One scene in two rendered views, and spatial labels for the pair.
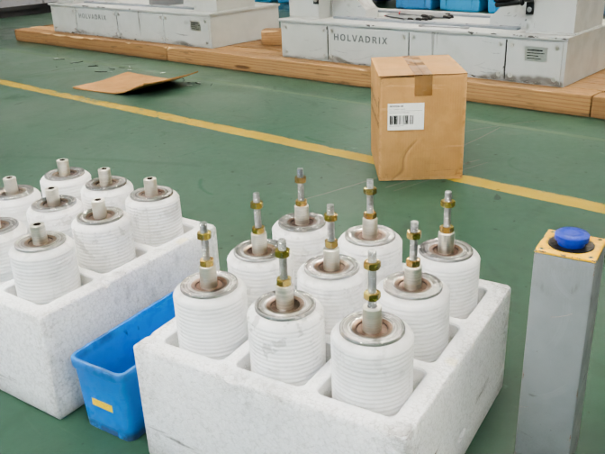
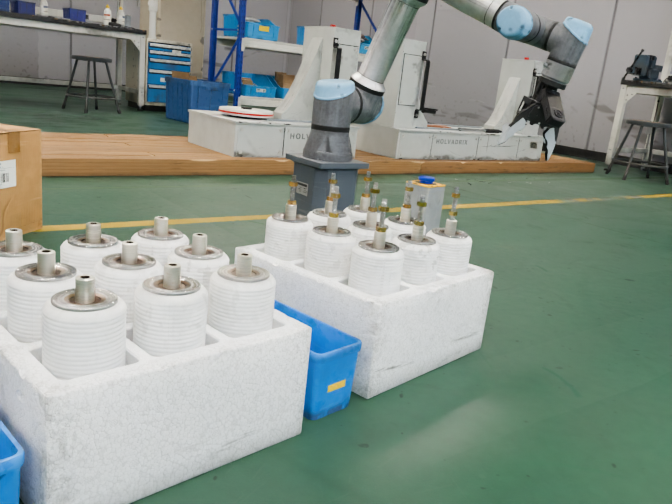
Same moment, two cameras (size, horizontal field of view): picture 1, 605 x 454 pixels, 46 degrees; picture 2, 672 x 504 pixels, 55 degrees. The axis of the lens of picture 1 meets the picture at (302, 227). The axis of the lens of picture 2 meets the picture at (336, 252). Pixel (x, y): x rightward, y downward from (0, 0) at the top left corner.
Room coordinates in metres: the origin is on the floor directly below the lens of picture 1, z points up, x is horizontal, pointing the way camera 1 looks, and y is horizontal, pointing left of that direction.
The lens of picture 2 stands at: (0.72, 1.27, 0.54)
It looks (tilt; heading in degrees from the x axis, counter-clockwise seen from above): 15 degrees down; 279
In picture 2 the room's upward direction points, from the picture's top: 6 degrees clockwise
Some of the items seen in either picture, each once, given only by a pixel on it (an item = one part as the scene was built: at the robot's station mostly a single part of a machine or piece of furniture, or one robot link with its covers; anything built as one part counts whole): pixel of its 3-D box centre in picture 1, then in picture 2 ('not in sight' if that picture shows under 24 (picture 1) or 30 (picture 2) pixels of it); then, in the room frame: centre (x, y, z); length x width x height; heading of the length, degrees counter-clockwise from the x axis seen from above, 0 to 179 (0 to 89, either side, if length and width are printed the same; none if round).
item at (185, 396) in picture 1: (334, 367); (361, 299); (0.87, -0.04, 0.09); 0.39 x 0.39 x 0.18; 58
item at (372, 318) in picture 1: (372, 318); (450, 227); (0.70, -0.08, 0.26); 0.02 x 0.02 x 0.03
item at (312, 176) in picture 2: not in sight; (322, 206); (1.09, -0.66, 0.15); 0.19 x 0.19 x 0.30; 48
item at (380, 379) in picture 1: (372, 394); (443, 275); (0.70, -0.08, 0.16); 0.10 x 0.10 x 0.18
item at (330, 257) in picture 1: (331, 258); (371, 219); (0.87, -0.04, 0.26); 0.02 x 0.02 x 0.03
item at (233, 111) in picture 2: not in sight; (246, 112); (1.88, -2.25, 0.29); 0.30 x 0.30 x 0.06
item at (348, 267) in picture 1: (331, 267); (370, 226); (0.87, -0.04, 0.25); 0.08 x 0.08 x 0.01
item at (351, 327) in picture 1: (372, 328); (449, 233); (0.70, -0.08, 0.25); 0.08 x 0.08 x 0.01
